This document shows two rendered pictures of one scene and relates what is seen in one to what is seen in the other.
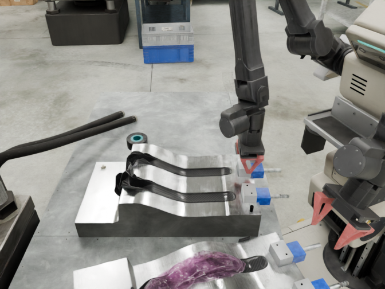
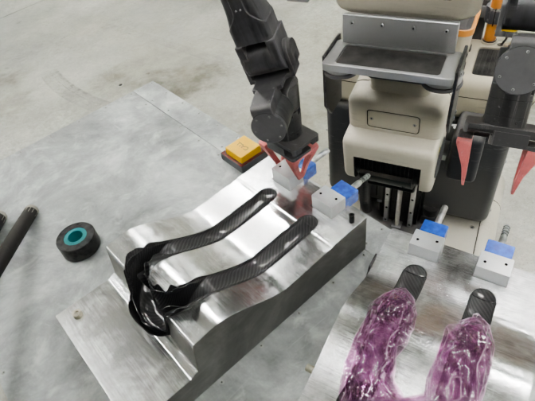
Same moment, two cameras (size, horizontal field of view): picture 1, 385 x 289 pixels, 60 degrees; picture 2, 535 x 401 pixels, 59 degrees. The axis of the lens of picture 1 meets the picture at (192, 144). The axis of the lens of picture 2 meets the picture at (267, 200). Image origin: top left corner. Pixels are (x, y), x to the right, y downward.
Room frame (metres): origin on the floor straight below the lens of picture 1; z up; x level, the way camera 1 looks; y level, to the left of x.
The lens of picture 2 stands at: (0.25, 0.27, 1.52)
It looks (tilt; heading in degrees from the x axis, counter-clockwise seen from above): 45 degrees down; 325
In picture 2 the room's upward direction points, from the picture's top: 10 degrees counter-clockwise
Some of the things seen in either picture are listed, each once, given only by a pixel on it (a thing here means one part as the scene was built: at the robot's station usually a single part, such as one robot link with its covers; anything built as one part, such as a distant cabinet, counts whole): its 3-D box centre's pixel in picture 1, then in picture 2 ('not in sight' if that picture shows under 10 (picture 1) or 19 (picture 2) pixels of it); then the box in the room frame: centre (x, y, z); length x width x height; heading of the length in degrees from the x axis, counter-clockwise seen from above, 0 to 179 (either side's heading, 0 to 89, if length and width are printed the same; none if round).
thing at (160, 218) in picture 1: (169, 187); (214, 268); (0.73, 0.07, 0.87); 0.50 x 0.26 x 0.14; 90
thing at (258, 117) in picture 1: (251, 117); (281, 95); (0.78, -0.16, 1.08); 0.07 x 0.06 x 0.07; 124
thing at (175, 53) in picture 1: (168, 48); not in sight; (4.00, 0.30, 0.11); 0.61 x 0.41 x 0.22; 94
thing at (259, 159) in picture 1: (249, 157); (294, 156); (0.77, -0.17, 0.95); 0.07 x 0.07 x 0.09; 1
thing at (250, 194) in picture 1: (265, 196); (345, 192); (0.67, -0.20, 0.89); 0.13 x 0.05 x 0.05; 90
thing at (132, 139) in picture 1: (137, 141); (78, 241); (1.04, 0.21, 0.82); 0.08 x 0.08 x 0.04
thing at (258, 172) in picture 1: (259, 170); (305, 166); (0.78, -0.20, 0.89); 0.13 x 0.05 x 0.05; 90
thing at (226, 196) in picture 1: (174, 176); (220, 248); (0.72, 0.05, 0.92); 0.35 x 0.16 x 0.09; 90
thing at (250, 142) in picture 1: (251, 135); (285, 122); (0.78, -0.17, 1.02); 0.10 x 0.07 x 0.07; 1
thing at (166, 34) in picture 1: (167, 34); not in sight; (4.00, 0.30, 0.28); 0.61 x 0.41 x 0.15; 94
